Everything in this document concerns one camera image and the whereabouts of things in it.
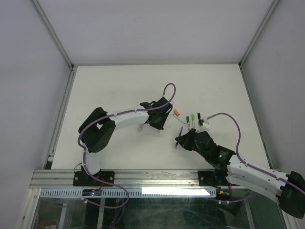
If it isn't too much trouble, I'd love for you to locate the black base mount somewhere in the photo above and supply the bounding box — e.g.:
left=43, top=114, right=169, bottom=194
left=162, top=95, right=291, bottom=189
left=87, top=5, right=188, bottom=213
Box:
left=198, top=171, right=223, bottom=187
left=73, top=170, right=115, bottom=187

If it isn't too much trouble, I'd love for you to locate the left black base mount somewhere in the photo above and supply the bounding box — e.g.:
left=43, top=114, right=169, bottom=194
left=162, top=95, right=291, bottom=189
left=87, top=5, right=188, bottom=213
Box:
left=73, top=170, right=115, bottom=187

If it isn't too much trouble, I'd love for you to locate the aluminium mounting rail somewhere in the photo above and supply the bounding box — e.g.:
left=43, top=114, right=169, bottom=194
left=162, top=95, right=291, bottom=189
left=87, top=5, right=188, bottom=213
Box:
left=30, top=169, right=213, bottom=188

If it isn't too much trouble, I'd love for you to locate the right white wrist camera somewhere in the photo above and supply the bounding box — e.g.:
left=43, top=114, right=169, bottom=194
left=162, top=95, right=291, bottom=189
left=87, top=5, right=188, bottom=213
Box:
left=196, top=117, right=211, bottom=133

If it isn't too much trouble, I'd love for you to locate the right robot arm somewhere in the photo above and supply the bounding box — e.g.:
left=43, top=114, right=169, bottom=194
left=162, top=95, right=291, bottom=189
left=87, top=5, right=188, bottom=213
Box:
left=175, top=129, right=305, bottom=219

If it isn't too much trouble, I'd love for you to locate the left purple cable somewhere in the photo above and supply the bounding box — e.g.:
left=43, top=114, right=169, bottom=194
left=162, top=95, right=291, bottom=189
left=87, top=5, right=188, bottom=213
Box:
left=78, top=83, right=177, bottom=191

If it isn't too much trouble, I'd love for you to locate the orange pen cap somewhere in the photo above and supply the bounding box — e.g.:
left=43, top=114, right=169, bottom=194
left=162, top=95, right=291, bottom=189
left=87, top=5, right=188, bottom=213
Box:
left=174, top=109, right=180, bottom=116

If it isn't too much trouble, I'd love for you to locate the purple cable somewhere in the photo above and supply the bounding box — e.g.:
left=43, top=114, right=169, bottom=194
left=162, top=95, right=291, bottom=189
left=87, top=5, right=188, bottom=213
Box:
left=206, top=113, right=305, bottom=191
left=78, top=83, right=177, bottom=191

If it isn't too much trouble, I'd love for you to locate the blue gel pen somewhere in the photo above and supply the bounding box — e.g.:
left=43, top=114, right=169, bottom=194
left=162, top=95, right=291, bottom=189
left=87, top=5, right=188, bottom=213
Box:
left=174, top=126, right=183, bottom=149

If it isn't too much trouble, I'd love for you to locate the orange tip marker pen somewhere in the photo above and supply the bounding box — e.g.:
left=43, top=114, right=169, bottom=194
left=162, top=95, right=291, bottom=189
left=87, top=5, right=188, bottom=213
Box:
left=138, top=124, right=144, bottom=131

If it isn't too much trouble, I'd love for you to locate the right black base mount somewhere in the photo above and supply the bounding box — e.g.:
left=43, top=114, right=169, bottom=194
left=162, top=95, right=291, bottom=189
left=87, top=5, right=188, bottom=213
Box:
left=198, top=171, right=223, bottom=187

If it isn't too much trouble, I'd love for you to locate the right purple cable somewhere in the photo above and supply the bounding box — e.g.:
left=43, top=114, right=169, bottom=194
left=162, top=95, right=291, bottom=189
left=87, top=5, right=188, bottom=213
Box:
left=206, top=113, right=305, bottom=191

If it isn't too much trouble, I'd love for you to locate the white slotted cable duct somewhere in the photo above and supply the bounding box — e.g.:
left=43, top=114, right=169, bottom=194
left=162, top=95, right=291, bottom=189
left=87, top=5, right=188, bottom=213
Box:
left=40, top=187, right=216, bottom=199

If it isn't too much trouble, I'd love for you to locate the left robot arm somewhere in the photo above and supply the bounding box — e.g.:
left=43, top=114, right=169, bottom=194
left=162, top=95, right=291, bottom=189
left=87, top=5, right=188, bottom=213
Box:
left=77, top=97, right=173, bottom=185

